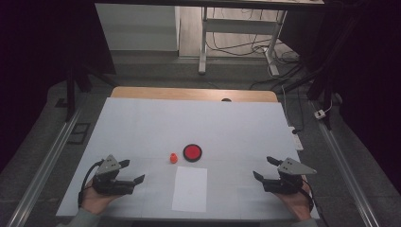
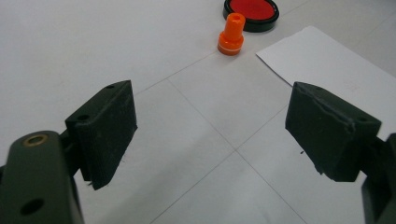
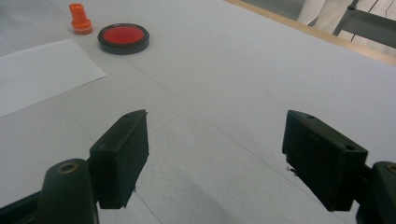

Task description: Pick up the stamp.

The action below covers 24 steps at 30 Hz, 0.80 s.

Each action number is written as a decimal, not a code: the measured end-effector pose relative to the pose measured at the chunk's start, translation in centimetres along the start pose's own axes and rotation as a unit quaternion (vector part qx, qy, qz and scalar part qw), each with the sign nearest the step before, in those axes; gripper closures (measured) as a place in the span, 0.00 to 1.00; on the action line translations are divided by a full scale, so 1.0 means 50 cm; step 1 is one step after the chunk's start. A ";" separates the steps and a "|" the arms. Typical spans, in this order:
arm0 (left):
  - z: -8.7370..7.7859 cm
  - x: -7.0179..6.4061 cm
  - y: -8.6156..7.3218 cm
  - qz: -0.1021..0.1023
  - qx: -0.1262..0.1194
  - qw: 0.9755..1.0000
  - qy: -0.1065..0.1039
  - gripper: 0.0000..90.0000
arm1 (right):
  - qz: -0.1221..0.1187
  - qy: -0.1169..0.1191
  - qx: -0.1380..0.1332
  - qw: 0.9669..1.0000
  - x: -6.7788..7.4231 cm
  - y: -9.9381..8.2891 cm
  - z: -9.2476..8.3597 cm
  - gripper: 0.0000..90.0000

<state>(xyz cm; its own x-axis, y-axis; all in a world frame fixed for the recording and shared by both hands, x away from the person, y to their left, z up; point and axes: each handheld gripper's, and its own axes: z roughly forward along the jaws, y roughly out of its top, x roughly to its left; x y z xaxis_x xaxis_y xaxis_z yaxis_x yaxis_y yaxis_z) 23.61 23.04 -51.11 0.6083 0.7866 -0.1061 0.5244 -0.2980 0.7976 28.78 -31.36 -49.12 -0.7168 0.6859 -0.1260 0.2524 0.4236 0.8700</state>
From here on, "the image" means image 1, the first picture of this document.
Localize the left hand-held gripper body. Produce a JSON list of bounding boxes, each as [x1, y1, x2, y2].
[[91, 154, 135, 196]]

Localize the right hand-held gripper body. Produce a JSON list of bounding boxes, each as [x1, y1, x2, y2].
[[263, 157, 318, 195]]

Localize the round red ink pad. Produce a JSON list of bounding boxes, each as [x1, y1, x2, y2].
[[183, 144, 203, 163]]

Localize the person's left hand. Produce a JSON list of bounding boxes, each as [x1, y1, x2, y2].
[[80, 178, 122, 216]]

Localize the person's right hand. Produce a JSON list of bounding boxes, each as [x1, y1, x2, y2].
[[273, 179, 313, 221]]

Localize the white power strip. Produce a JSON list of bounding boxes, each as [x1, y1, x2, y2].
[[288, 126, 305, 151]]

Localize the white paper sheet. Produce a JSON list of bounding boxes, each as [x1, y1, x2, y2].
[[171, 166, 208, 213]]

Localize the black floor plate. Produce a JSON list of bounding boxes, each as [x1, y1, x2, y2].
[[66, 122, 92, 146]]

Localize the large white table board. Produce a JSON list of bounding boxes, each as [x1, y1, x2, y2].
[[56, 96, 320, 220]]

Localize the black metal stand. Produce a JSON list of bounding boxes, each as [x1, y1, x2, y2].
[[273, 12, 360, 131], [64, 62, 119, 122]]

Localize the white cabinet panel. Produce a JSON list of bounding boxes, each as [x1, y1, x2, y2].
[[95, 3, 181, 52]]

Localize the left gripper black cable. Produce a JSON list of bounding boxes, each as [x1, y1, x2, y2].
[[78, 160, 105, 209]]

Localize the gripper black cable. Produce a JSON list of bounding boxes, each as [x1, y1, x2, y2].
[[78, 160, 105, 209], [301, 179, 315, 212]]

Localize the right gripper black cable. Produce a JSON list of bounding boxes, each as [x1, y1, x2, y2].
[[301, 179, 315, 212]]

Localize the aluminium floor rail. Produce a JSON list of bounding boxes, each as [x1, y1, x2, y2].
[[310, 100, 381, 227], [6, 103, 86, 227]]

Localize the small white adapter with cable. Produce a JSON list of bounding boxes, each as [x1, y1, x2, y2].
[[314, 100, 334, 120]]

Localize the black floor cables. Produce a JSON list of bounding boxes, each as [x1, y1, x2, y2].
[[206, 8, 305, 135]]

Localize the white desk frame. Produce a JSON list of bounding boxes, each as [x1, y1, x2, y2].
[[198, 4, 288, 77]]

